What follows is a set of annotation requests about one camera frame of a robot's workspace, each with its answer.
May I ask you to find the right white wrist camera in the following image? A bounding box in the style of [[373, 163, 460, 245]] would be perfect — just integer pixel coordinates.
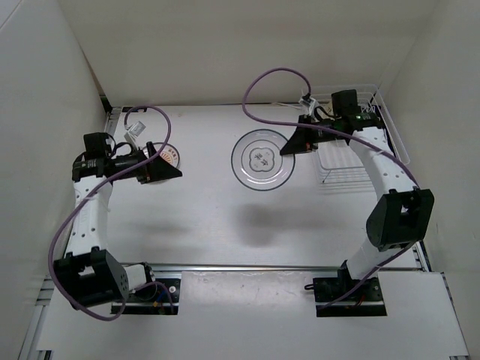
[[298, 93, 319, 114]]

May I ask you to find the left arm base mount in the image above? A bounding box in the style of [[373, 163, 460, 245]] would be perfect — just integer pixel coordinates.
[[122, 265, 182, 316]]

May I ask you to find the metal rail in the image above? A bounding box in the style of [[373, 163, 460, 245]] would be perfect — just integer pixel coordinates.
[[142, 262, 425, 272]]

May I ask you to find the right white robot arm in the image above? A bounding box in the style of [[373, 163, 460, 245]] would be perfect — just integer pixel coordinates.
[[281, 89, 434, 300]]

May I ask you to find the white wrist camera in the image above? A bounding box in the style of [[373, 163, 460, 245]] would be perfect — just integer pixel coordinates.
[[124, 121, 146, 147], [298, 93, 319, 114]]

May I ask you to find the white plate green rim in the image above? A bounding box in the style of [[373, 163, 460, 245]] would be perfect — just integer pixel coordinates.
[[230, 129, 296, 191]]

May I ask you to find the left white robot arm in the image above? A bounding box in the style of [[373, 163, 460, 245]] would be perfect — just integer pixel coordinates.
[[52, 132, 182, 308]]

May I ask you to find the orange sunburst plate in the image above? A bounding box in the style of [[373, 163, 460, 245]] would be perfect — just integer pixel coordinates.
[[154, 143, 182, 183]]

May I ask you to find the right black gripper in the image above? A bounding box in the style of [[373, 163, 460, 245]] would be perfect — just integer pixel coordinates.
[[280, 114, 344, 155]]

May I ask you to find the white wire dish rack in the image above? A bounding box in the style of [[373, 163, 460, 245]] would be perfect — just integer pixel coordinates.
[[299, 83, 410, 185]]

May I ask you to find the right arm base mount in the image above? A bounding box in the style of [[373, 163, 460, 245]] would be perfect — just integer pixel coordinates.
[[304, 264, 387, 318]]

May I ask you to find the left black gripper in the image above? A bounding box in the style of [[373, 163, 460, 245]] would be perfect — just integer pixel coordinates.
[[112, 142, 182, 185]]

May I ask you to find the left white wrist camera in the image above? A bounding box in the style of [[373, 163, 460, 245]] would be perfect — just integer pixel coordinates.
[[124, 121, 146, 147]]

